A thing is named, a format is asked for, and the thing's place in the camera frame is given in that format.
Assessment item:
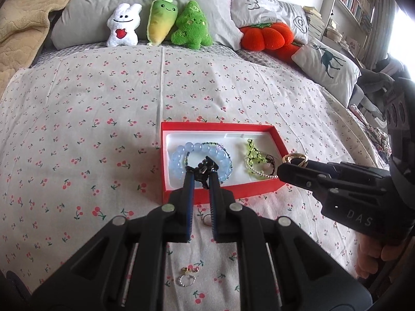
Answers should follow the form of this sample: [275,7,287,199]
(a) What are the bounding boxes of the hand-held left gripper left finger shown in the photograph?
[31,166,196,311]

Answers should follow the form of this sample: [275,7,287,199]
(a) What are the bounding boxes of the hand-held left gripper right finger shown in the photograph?
[208,170,373,311]

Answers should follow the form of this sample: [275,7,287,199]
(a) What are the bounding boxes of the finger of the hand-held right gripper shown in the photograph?
[276,163,346,209]
[305,159,391,183]

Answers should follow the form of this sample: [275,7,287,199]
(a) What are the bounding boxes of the red cardboard box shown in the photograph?
[160,121,292,206]

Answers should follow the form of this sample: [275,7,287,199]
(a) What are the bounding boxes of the gold heart clip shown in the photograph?
[282,152,308,168]

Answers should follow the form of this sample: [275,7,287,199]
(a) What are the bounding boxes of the black hair claw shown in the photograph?
[186,156,218,189]

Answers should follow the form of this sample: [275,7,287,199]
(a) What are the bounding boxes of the pearl bead bracelet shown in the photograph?
[251,160,281,180]

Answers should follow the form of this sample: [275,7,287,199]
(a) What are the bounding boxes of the blue round-bead bracelet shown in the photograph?
[170,142,234,185]

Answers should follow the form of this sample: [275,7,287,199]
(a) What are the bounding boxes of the green crystal bead bracelet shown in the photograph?
[244,139,276,175]

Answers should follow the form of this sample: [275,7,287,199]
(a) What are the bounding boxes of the thin green seed-bead bracelet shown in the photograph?
[183,141,233,185]

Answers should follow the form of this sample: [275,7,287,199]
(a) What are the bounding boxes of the person's right hand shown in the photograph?
[357,231,404,280]

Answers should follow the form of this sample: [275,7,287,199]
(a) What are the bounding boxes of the floral cloth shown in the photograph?
[350,104,393,163]

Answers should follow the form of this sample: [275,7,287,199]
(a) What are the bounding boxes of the grey clothes pile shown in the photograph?
[348,55,410,127]

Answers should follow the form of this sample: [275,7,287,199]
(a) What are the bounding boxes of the white deer print pillow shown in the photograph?
[291,37,362,108]

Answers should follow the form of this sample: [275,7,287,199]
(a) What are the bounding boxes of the cherry print bedsheet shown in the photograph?
[0,44,390,311]

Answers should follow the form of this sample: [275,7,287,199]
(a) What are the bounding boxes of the small orange pumpkin plush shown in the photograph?
[266,40,303,61]

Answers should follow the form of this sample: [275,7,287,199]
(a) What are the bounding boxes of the woven basket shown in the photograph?
[326,27,344,43]

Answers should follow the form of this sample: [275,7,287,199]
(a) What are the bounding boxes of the large orange pumpkin plush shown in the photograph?
[240,22,294,52]

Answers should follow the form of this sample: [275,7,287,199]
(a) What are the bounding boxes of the stack of books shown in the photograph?
[303,6,325,40]

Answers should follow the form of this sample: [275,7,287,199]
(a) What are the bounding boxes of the white doodle print pillow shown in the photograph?
[230,0,309,44]

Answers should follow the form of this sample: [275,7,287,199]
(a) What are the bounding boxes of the green tree plush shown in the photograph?
[171,1,213,50]

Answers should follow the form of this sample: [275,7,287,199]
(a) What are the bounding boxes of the yellow-green carrot plush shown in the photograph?
[147,0,179,46]

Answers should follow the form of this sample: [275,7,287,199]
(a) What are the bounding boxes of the white bunny plush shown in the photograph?
[107,3,142,47]

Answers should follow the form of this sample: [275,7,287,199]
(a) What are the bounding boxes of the beige quilted blanket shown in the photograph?
[0,0,82,98]

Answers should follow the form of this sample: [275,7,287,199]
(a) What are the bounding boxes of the small silver ring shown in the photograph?
[177,266,200,288]

